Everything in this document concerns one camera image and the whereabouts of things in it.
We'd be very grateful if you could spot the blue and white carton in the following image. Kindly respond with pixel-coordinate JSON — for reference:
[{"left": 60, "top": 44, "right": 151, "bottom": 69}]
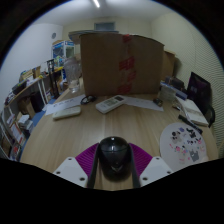
[{"left": 51, "top": 39, "right": 76, "bottom": 68}]

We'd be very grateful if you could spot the black marker pen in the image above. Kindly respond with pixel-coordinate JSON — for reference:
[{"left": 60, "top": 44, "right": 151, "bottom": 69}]
[{"left": 178, "top": 114, "right": 204, "bottom": 135}]

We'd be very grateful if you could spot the tall open cardboard box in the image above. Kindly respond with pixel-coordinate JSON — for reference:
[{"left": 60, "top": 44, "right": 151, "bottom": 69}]
[{"left": 163, "top": 49, "right": 178, "bottom": 82}]

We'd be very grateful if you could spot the open white notebook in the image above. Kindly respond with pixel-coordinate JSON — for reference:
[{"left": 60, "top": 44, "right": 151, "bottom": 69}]
[{"left": 174, "top": 96, "right": 210, "bottom": 127}]

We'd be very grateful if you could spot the plain white remote control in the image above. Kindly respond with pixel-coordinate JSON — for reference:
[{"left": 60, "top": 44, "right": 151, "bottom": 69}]
[{"left": 52, "top": 105, "right": 82, "bottom": 121}]

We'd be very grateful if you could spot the grey door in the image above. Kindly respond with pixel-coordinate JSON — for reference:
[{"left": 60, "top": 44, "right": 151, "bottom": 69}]
[{"left": 94, "top": 21, "right": 116, "bottom": 32}]

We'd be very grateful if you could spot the small black looped cable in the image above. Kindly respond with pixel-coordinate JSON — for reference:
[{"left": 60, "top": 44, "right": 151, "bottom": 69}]
[{"left": 80, "top": 94, "right": 98, "bottom": 105}]

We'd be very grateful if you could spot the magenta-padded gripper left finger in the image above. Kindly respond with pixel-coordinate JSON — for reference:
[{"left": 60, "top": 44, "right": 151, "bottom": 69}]
[{"left": 52, "top": 142, "right": 102, "bottom": 190}]

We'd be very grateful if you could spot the round white printed mouse pad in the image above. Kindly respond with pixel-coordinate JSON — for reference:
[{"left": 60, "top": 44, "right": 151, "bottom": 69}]
[{"left": 159, "top": 121, "right": 210, "bottom": 173}]

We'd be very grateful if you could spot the black computer mouse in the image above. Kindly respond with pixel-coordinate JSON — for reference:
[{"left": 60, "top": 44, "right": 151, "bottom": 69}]
[{"left": 98, "top": 135, "right": 132, "bottom": 183}]

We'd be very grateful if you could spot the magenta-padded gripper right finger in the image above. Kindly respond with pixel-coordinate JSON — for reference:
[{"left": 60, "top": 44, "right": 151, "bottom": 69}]
[{"left": 127, "top": 142, "right": 174, "bottom": 189}]

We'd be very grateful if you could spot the large brown cardboard box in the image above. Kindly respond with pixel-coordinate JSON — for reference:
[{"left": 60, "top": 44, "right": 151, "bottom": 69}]
[{"left": 79, "top": 32, "right": 165, "bottom": 98}]

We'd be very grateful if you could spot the white remote with buttons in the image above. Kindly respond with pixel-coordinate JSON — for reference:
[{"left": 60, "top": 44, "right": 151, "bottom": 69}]
[{"left": 95, "top": 94, "right": 128, "bottom": 115}]

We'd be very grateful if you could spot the clear plastic water jug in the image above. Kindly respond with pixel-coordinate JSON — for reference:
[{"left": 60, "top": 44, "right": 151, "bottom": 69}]
[{"left": 63, "top": 56, "right": 83, "bottom": 94}]

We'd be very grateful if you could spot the cluttered shelf unit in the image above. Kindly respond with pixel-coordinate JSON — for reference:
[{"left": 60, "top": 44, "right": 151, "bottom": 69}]
[{"left": 0, "top": 65, "right": 64, "bottom": 162}]

